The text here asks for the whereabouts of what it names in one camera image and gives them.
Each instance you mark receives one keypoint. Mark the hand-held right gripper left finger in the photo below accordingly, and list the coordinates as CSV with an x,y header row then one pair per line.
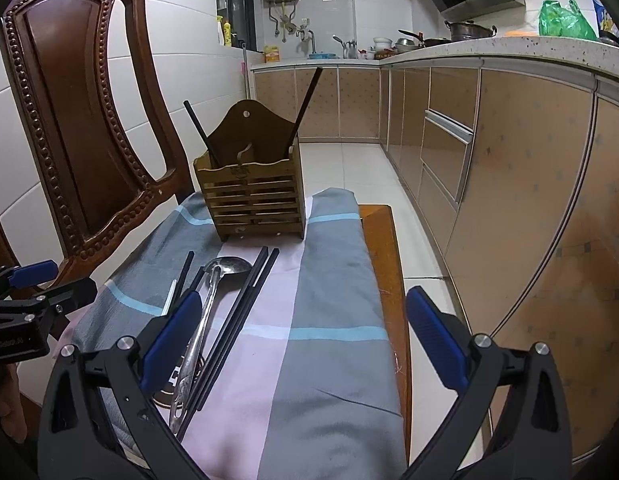
x,y
174,340

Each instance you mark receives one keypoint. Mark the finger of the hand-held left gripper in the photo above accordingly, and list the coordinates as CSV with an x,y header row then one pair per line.
x,y
71,292
36,272

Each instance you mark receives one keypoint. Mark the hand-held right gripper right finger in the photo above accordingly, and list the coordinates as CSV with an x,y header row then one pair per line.
x,y
434,340

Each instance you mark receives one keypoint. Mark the black chopstick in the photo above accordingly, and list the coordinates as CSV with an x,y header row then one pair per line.
x,y
194,282
305,105
236,310
248,310
202,135
182,280

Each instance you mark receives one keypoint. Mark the metal ladle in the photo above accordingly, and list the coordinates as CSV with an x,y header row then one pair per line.
x,y
229,272

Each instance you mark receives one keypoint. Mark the wooden utensil holder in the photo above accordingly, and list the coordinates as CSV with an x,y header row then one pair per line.
x,y
254,195

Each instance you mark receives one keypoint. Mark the person's left hand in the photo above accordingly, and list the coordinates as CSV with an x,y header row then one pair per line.
x,y
4,405

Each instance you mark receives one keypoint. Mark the striped grey pink cloth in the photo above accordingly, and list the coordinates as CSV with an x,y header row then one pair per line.
x,y
314,360

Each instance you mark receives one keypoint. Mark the carved wooden chair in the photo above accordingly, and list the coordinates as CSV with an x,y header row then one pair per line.
x,y
74,110

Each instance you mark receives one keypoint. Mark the beige lower cabinets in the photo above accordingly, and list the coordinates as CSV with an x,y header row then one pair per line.
x,y
514,160

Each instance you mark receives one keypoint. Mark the black wok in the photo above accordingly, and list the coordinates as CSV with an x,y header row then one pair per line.
x,y
422,40

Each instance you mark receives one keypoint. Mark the stack of white bowls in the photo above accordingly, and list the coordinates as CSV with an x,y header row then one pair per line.
x,y
382,42

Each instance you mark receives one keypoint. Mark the yellow bottle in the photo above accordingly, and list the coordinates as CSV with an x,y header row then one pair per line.
x,y
224,31

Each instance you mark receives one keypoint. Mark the blue basin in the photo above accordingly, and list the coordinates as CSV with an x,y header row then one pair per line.
x,y
319,55

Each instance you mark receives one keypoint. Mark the speckled kitchen counter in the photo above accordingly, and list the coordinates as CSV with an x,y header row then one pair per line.
x,y
539,50

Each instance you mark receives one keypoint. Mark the metal pot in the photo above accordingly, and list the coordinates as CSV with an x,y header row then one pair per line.
x,y
469,31

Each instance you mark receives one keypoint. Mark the green plastic bag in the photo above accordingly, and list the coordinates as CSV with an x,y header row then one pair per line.
x,y
564,22

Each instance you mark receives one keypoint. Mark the blue plastic bag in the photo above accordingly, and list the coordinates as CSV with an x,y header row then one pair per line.
x,y
607,20

